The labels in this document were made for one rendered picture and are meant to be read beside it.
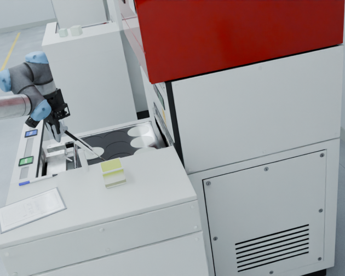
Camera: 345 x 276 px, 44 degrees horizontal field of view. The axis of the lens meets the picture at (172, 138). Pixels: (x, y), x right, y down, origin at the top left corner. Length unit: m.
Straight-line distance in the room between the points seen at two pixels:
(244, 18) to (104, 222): 0.83
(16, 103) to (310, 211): 1.34
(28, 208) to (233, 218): 0.88
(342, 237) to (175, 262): 1.37
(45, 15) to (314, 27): 8.36
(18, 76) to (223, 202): 0.95
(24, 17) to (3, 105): 8.34
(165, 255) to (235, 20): 0.83
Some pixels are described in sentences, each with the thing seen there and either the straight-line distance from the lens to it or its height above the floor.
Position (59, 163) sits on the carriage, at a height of 0.88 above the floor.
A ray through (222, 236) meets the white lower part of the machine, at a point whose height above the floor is 0.46.
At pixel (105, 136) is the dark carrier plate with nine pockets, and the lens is 1.96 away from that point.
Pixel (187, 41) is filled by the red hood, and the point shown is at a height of 1.35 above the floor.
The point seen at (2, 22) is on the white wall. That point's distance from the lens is 9.83.
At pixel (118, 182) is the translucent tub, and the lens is 1.46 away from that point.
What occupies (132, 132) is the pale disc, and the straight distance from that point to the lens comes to 1.95.
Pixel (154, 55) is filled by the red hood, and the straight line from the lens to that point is 1.50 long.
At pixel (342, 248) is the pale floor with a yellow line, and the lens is 2.59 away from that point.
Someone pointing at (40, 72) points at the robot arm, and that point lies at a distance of 1.64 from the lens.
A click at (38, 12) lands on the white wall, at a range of 9.71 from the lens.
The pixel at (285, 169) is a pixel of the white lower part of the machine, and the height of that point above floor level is 0.73.
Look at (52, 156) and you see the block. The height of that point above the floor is 0.91.
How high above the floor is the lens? 1.76
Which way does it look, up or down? 28 degrees down
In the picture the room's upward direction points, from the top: 9 degrees counter-clockwise
